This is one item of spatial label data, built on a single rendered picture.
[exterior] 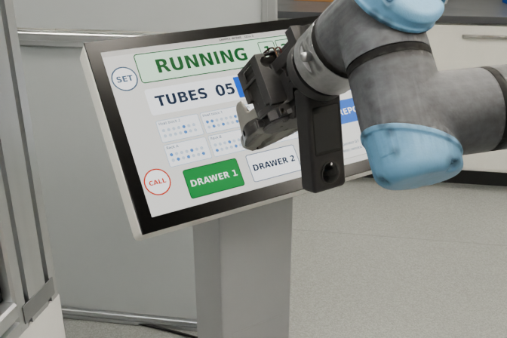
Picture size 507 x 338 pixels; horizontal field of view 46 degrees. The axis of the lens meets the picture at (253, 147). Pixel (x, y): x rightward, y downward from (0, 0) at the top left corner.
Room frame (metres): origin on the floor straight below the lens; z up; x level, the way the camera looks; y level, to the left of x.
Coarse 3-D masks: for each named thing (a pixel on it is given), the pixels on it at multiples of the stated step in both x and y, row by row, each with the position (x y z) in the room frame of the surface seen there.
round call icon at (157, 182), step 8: (152, 168) 0.80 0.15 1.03; (160, 168) 0.80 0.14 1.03; (144, 176) 0.79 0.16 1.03; (152, 176) 0.79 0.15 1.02; (160, 176) 0.79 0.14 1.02; (168, 176) 0.80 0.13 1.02; (144, 184) 0.78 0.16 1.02; (152, 184) 0.78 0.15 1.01; (160, 184) 0.79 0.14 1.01; (168, 184) 0.79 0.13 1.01; (152, 192) 0.77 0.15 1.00; (160, 192) 0.78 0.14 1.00; (168, 192) 0.78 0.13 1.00
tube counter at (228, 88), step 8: (216, 80) 0.94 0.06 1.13; (224, 80) 0.95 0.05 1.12; (232, 80) 0.95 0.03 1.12; (216, 88) 0.93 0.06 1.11; (224, 88) 0.94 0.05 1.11; (232, 88) 0.94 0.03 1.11; (240, 88) 0.95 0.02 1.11; (216, 96) 0.92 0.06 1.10; (224, 96) 0.93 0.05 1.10; (232, 96) 0.93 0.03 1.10; (240, 96) 0.94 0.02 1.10
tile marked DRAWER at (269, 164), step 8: (256, 152) 0.88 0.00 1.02; (264, 152) 0.89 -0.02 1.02; (272, 152) 0.89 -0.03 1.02; (280, 152) 0.90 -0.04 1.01; (288, 152) 0.90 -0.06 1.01; (296, 152) 0.91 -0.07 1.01; (248, 160) 0.87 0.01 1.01; (256, 160) 0.87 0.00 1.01; (264, 160) 0.88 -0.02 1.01; (272, 160) 0.88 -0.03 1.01; (280, 160) 0.89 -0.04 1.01; (288, 160) 0.89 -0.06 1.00; (296, 160) 0.90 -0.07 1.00; (256, 168) 0.86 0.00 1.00; (264, 168) 0.87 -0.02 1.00; (272, 168) 0.87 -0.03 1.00; (280, 168) 0.88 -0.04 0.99; (288, 168) 0.88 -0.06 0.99; (296, 168) 0.89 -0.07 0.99; (256, 176) 0.85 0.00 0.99; (264, 176) 0.86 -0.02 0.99; (272, 176) 0.86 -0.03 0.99; (280, 176) 0.87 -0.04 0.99
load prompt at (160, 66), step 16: (192, 48) 0.97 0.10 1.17; (208, 48) 0.98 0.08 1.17; (224, 48) 0.99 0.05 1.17; (240, 48) 1.00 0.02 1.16; (256, 48) 1.02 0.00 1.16; (144, 64) 0.91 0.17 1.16; (160, 64) 0.92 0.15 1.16; (176, 64) 0.93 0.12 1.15; (192, 64) 0.94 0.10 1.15; (208, 64) 0.96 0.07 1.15; (224, 64) 0.97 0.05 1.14; (240, 64) 0.98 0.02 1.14; (144, 80) 0.89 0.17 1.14; (160, 80) 0.90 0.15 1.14
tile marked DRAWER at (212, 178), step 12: (192, 168) 0.82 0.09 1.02; (204, 168) 0.83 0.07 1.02; (216, 168) 0.84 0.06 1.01; (228, 168) 0.84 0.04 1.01; (192, 180) 0.81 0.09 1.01; (204, 180) 0.82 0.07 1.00; (216, 180) 0.82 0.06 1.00; (228, 180) 0.83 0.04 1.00; (240, 180) 0.84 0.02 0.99; (192, 192) 0.79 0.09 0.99; (204, 192) 0.80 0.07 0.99; (216, 192) 0.81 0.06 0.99
